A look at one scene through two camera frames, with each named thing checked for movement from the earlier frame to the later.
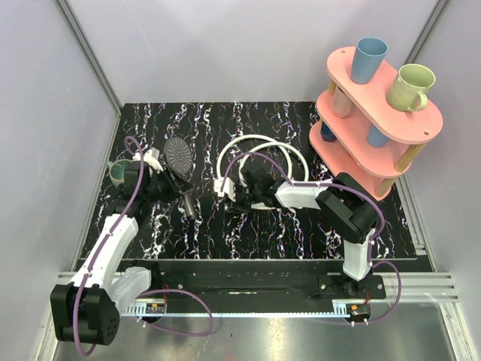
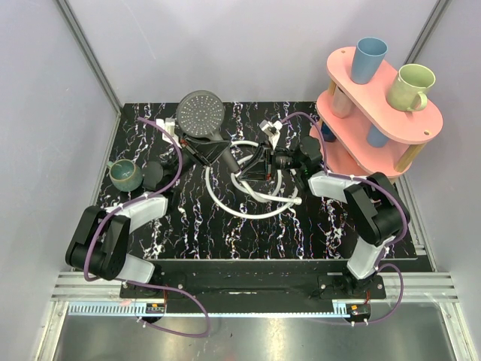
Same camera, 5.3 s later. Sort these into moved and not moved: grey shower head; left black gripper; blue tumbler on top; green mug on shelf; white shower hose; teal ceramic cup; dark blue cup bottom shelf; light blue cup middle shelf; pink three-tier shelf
Moved: grey shower head; left black gripper; white shower hose
Not moved: dark blue cup bottom shelf; teal ceramic cup; blue tumbler on top; green mug on shelf; pink three-tier shelf; light blue cup middle shelf
